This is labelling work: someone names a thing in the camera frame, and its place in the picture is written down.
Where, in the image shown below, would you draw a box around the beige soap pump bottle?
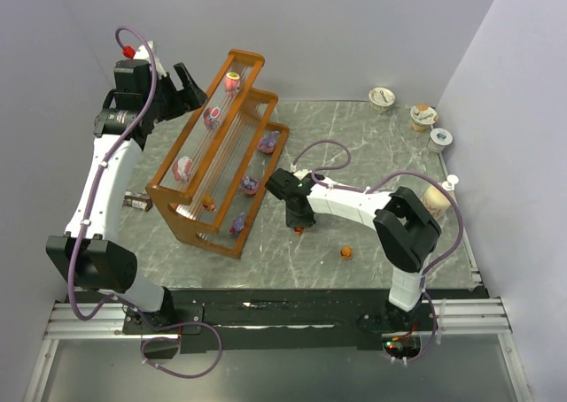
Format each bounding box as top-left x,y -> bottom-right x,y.
422,174 -> 459,220

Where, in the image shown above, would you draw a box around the pink ball purple bunny toy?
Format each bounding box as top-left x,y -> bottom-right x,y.
240,175 -> 260,196

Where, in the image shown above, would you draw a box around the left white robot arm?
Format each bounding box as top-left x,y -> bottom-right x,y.
46,59 -> 207,329

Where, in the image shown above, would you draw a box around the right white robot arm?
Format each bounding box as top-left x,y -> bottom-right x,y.
265,168 -> 441,313

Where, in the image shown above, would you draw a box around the wrist white camera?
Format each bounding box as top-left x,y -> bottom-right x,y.
122,41 -> 167,79
290,164 -> 312,181

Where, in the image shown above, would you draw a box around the orange yogurt cup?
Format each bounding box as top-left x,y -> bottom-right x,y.
410,104 -> 439,132

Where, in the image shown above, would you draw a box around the orange wooden tiered shelf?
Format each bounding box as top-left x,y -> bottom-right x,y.
146,50 -> 290,259

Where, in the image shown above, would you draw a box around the pink egg toy white frill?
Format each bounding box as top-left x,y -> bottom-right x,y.
172,156 -> 193,182

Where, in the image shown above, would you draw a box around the pink egg toy blue spots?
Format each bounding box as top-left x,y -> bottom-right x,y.
203,106 -> 221,130

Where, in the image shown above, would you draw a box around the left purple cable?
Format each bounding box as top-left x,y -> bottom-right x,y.
68,25 -> 159,321

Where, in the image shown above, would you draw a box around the pink pot toy green top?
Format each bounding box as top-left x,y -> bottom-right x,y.
223,71 -> 241,97

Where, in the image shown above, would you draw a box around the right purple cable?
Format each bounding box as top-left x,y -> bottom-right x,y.
291,139 -> 464,366

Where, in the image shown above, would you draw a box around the brown chocolate bar wrapper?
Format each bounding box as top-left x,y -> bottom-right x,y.
122,191 -> 153,212

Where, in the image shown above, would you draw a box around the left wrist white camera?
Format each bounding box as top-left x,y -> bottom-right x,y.
122,41 -> 167,79

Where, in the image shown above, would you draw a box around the white yogurt cup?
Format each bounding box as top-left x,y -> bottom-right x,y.
369,87 -> 396,113

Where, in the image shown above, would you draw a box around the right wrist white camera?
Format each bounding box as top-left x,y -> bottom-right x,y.
290,164 -> 312,181

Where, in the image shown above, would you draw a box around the purple cable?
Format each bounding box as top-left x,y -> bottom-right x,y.
68,25 -> 159,321
291,139 -> 464,366

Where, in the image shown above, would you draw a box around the small purple bunny toy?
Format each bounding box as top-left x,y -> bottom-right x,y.
229,212 -> 246,237

